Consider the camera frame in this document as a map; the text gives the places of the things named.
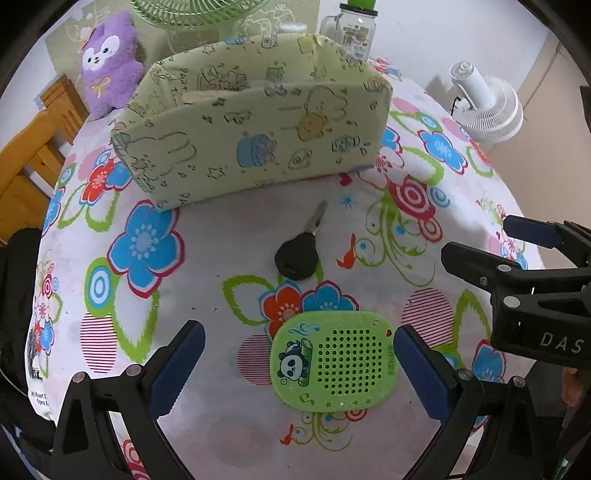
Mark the black key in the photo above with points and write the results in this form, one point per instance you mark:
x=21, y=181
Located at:
x=297, y=258

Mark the green panda speaker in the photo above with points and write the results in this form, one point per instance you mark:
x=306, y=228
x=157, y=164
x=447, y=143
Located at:
x=334, y=361

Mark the green cup on jar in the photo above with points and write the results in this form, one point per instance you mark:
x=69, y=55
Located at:
x=363, y=4

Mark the glass mason jar mug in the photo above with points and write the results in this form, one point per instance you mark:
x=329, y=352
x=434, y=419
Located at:
x=353, y=28

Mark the floral tablecloth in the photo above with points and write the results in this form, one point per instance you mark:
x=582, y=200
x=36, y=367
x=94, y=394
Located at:
x=116, y=279

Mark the white power strip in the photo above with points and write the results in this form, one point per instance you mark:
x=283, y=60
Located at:
x=192, y=97

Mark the yellow cartoon storage box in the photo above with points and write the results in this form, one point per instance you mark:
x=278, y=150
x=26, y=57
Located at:
x=300, y=107

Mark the wooden chair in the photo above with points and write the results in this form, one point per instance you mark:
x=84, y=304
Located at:
x=23, y=204

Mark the purple plush toy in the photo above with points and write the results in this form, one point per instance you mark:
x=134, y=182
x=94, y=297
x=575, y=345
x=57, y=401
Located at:
x=108, y=66

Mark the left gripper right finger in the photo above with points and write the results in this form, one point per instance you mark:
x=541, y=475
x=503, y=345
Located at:
x=512, y=443

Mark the green desk fan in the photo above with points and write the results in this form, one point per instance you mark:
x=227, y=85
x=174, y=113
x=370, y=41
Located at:
x=222, y=16

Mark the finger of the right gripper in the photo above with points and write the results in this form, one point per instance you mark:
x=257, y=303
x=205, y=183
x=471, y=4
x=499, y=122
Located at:
x=491, y=272
x=572, y=240

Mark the white standing fan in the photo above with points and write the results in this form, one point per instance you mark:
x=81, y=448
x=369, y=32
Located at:
x=488, y=107

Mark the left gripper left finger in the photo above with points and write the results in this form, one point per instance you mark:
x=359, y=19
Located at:
x=108, y=427

